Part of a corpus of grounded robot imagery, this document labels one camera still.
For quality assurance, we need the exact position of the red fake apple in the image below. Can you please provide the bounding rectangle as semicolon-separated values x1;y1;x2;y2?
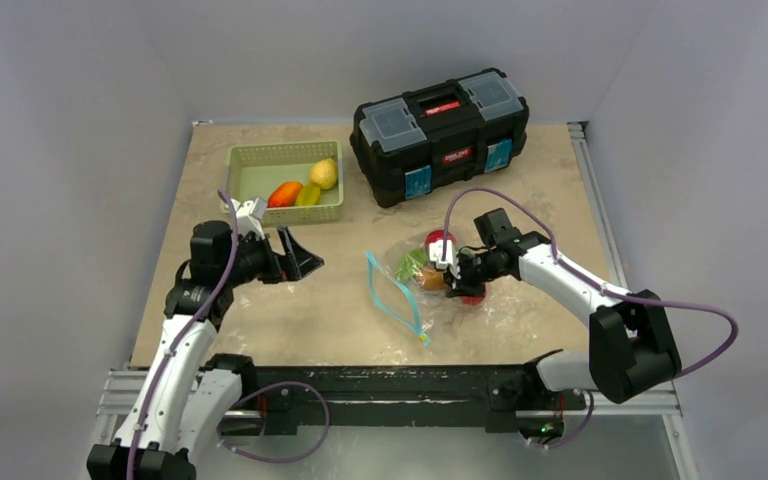
423;229;456;250

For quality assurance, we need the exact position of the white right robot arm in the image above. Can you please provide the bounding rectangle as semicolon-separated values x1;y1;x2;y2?
429;209;682;407

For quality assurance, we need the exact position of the brown orange fake fruit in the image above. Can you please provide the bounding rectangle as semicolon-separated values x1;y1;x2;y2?
415;266;447;292

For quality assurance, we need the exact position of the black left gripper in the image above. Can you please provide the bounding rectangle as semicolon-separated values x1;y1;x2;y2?
221;225;321;288

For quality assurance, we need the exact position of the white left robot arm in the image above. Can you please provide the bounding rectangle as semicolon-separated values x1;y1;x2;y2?
86;220;324;479

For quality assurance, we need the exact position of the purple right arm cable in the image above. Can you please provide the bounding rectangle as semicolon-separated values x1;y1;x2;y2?
442;188;740;380

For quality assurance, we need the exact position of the green perforated plastic basket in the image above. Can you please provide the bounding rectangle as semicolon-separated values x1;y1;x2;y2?
226;140;345;227

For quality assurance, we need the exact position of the yellow fake pear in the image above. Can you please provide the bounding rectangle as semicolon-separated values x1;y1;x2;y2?
310;158;339;191

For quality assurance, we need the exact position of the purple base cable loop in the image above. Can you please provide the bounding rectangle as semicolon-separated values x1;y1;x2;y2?
216;380;331;465

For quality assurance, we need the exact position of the clear zip top bag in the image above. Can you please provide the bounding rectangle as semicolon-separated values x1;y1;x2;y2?
365;230;478;347

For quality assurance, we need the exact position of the black plastic toolbox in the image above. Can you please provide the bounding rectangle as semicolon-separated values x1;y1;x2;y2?
349;68;530;208

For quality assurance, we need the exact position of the red fake tomato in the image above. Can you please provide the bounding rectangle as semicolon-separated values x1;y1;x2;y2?
461;293;487;306

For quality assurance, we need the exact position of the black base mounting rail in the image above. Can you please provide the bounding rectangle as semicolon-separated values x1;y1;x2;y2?
208;355;587;439

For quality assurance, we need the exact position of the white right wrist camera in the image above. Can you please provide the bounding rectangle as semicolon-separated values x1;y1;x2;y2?
426;239;458;271

